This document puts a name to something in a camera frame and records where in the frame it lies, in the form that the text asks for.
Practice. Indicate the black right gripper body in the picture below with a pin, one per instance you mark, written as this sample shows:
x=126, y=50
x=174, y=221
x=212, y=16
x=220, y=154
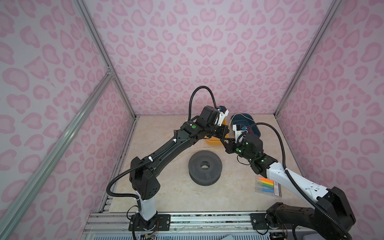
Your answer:
x=234, y=147

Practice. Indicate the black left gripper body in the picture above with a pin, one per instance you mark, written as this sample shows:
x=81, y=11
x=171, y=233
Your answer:
x=219, y=131

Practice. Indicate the dark grey cable spool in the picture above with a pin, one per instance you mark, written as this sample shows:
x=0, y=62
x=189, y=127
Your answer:
x=205, y=168

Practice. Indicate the yellow plastic tray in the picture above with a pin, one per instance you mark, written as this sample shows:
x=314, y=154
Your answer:
x=214, y=141

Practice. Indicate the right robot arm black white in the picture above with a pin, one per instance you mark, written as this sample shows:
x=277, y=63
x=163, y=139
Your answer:
x=329, y=212

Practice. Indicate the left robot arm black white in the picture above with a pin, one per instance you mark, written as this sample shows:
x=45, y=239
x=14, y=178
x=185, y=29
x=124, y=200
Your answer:
x=144, y=179

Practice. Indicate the teal plastic tray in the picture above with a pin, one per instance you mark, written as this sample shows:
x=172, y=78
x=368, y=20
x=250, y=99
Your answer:
x=246, y=120

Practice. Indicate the pack of coloured markers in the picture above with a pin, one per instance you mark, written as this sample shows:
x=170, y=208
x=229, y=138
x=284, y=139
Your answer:
x=268, y=187

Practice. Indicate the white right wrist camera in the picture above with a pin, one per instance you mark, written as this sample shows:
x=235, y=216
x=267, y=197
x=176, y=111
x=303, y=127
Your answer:
x=239, y=128

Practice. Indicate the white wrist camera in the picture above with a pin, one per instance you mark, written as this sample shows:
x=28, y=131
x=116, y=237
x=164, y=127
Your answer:
x=239, y=128
x=223, y=113

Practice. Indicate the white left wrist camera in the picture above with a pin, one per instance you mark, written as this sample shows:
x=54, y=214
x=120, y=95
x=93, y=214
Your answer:
x=223, y=113

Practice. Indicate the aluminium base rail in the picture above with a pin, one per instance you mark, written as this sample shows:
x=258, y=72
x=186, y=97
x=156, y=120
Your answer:
x=193, y=226

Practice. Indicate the right aluminium corner post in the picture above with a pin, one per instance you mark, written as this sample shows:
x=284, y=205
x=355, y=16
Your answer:
x=329, y=17

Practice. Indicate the aluminium corner frame post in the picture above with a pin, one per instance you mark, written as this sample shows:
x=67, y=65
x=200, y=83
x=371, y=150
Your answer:
x=91, y=27

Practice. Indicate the diagonal aluminium frame bar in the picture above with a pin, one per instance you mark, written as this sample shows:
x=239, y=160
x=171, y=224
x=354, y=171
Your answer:
x=21, y=204

